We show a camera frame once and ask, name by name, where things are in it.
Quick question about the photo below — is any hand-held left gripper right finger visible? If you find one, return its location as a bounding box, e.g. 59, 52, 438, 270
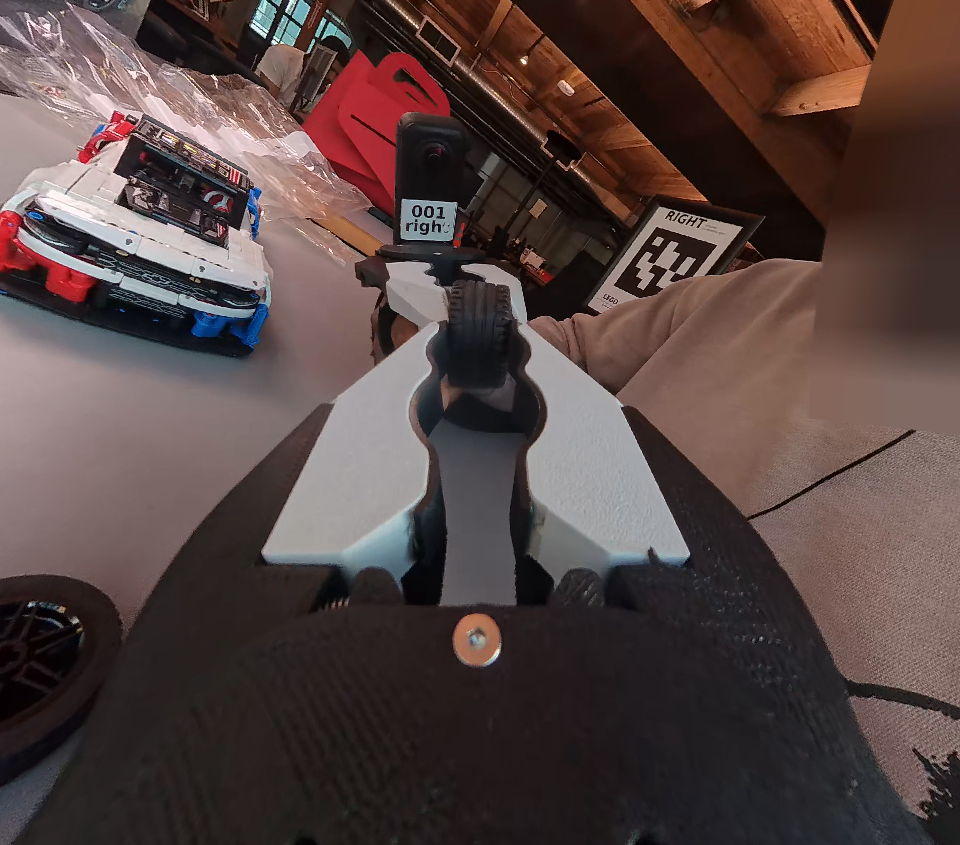
513, 320, 693, 584

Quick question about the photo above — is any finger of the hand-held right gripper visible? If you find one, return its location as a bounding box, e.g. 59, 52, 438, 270
465, 262, 531, 325
382, 262, 455, 327

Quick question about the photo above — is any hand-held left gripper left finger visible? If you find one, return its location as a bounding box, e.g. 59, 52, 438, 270
262, 321, 451, 580

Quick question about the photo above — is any black rubber toy tyre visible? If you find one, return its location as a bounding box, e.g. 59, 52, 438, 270
0, 575, 124, 786
447, 280, 524, 391

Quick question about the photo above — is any toy brick race car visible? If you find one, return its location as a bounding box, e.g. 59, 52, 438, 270
0, 110, 273, 359

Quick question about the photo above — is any black toy wheel rim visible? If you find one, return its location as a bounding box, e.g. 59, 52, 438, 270
0, 601, 85, 724

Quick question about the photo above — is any person's right forearm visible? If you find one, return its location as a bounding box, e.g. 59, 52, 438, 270
527, 258, 824, 398

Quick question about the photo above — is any person's right hand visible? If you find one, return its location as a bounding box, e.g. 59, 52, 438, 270
431, 372, 530, 434

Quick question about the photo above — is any red large board shape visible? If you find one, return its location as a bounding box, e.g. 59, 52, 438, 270
303, 51, 453, 218

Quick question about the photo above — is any black tripod light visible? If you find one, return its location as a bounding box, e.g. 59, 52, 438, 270
525, 128, 584, 239

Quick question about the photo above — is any printed marker sign board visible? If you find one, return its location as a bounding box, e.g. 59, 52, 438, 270
581, 194, 766, 319

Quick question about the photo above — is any person in beige hoodie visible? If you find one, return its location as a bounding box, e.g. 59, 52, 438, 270
615, 365, 960, 845

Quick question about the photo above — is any clear plastic bag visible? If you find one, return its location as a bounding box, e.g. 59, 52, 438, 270
0, 5, 376, 261

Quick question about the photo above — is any metal ceiling duct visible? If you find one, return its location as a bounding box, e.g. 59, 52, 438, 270
367, 0, 633, 218

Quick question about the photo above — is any black wired earphone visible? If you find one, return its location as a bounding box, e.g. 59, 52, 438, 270
748, 428, 918, 521

